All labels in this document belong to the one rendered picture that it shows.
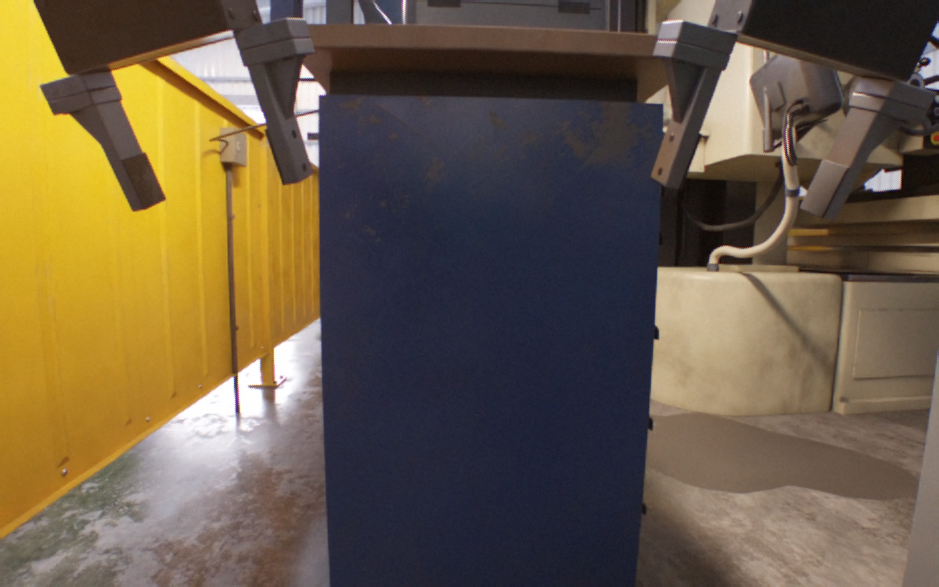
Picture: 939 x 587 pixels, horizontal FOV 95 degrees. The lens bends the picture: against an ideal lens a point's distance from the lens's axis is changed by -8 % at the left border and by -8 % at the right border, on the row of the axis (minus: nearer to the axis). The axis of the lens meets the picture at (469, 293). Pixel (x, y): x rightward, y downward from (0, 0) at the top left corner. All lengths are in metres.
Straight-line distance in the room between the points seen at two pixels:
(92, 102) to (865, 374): 2.63
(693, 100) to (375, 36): 0.39
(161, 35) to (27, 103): 0.91
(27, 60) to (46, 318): 0.52
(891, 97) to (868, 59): 0.04
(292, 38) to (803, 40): 0.32
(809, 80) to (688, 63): 1.27
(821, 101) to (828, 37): 1.22
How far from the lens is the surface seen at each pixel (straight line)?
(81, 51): 0.41
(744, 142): 2.14
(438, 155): 0.64
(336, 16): 6.68
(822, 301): 2.40
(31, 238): 1.24
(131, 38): 0.39
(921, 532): 0.95
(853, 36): 0.39
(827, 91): 1.61
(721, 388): 2.22
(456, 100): 0.65
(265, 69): 0.35
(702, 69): 0.36
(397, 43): 0.62
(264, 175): 2.47
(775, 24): 0.36
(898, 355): 2.74
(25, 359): 1.23
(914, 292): 2.76
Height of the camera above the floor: 0.69
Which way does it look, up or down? 6 degrees down
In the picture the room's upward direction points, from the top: 1 degrees clockwise
